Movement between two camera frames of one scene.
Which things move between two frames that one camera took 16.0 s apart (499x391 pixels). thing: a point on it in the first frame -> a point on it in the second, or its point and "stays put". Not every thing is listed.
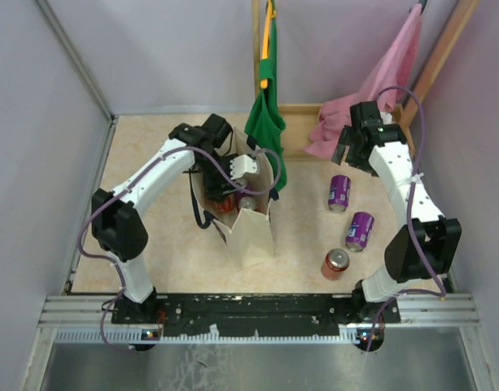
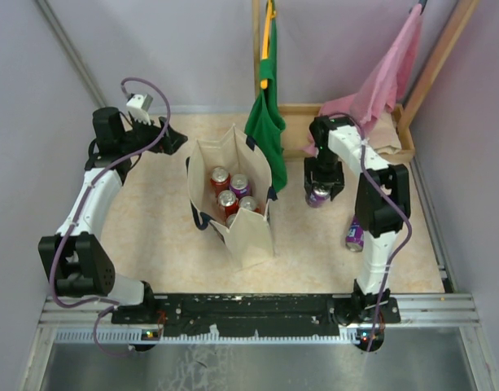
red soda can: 335,263 -> 229,220
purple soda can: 339,193 -> 318,196
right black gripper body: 356,160 -> 325,171
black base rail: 289,315 stays put
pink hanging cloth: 388,84 stays put
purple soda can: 359,231 stays put
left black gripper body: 215,175 -> 140,136
